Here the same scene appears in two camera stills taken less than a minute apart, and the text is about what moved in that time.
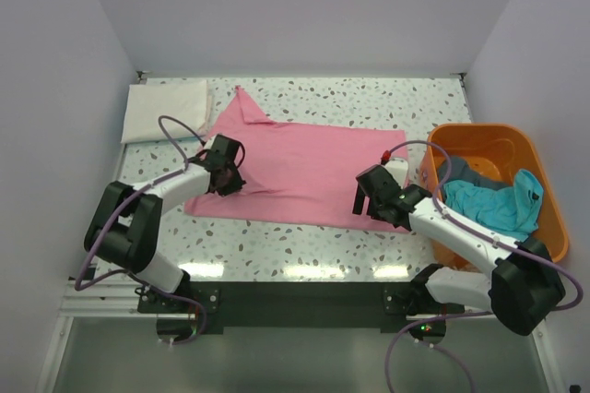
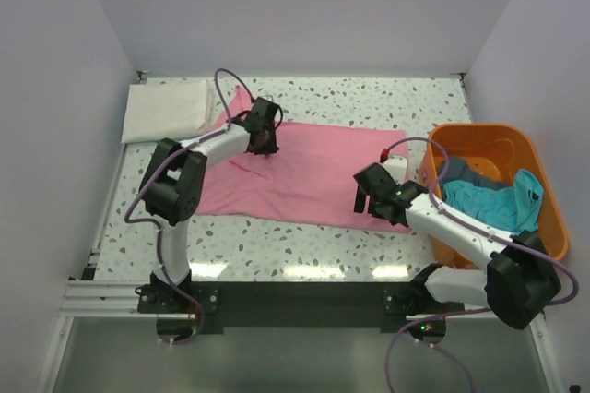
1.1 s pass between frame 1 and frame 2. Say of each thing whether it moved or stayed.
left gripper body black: moved
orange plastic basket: stayed
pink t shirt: stayed
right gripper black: stayed
